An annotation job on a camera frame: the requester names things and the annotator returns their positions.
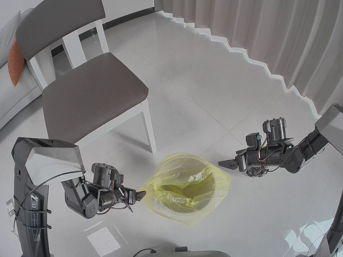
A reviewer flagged orange cushion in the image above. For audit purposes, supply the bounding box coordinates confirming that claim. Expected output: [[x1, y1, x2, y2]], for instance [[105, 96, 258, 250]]
[[8, 36, 25, 87]]

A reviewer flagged grey padded white chair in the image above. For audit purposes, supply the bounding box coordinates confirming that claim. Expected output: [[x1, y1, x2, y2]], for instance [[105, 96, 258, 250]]
[[16, 0, 157, 153]]

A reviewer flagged pale grey sofa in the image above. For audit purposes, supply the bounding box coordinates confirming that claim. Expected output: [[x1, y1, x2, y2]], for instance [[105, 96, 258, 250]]
[[0, 8, 46, 130]]

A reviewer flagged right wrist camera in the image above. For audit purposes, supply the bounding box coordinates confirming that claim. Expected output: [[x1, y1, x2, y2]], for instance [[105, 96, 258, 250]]
[[246, 133, 262, 147]]

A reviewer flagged grey cushion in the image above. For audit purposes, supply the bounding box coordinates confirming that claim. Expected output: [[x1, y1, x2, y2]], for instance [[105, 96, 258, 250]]
[[0, 10, 22, 70]]

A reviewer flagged yellow plastic bag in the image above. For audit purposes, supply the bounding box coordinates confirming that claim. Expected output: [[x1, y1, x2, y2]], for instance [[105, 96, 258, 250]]
[[142, 152, 231, 227]]

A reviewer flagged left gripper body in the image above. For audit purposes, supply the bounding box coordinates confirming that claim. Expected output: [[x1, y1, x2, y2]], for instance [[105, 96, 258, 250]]
[[121, 187, 140, 206]]

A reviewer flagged black cable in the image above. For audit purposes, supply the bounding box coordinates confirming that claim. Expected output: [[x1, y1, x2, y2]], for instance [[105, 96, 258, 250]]
[[133, 248, 156, 257], [15, 170, 87, 216]]

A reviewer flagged grey-beige curtain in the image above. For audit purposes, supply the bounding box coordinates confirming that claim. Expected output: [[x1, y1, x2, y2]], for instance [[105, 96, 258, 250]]
[[153, 0, 343, 118]]

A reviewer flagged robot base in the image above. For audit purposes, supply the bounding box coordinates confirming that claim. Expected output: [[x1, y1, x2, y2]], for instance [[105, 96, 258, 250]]
[[139, 246, 228, 257]]

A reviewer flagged white trash bin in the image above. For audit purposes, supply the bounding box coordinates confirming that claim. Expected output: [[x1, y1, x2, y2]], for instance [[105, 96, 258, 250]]
[[152, 155, 217, 215]]

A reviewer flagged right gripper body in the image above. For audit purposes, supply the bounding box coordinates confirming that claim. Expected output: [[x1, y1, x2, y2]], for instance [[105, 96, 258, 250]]
[[237, 149, 266, 173]]

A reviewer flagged crumpled black plastic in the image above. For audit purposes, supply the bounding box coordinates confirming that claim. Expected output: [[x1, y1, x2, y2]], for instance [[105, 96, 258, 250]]
[[247, 168, 266, 179]]

